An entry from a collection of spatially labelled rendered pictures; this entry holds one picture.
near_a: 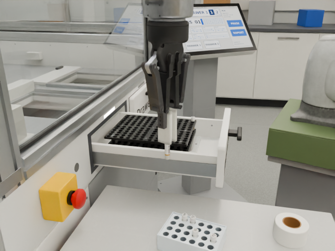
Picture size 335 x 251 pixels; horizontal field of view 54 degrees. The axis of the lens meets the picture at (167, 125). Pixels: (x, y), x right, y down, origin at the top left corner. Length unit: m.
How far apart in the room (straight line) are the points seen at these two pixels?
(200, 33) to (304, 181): 0.95
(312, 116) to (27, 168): 0.87
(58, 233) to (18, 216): 0.16
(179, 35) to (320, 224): 0.54
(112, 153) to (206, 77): 1.14
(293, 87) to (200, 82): 2.22
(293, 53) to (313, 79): 2.76
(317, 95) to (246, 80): 2.78
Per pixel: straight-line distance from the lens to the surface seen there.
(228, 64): 3.84
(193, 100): 1.89
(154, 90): 0.59
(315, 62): 1.13
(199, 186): 2.17
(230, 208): 0.85
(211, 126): 1.02
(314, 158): 1.10
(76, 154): 0.79
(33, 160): 0.64
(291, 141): 1.09
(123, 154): 0.84
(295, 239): 0.76
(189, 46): 1.72
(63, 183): 0.68
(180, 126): 0.94
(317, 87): 1.13
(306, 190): 1.25
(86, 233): 0.79
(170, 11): 0.57
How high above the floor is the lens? 1.26
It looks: 22 degrees down
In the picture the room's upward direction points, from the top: straight up
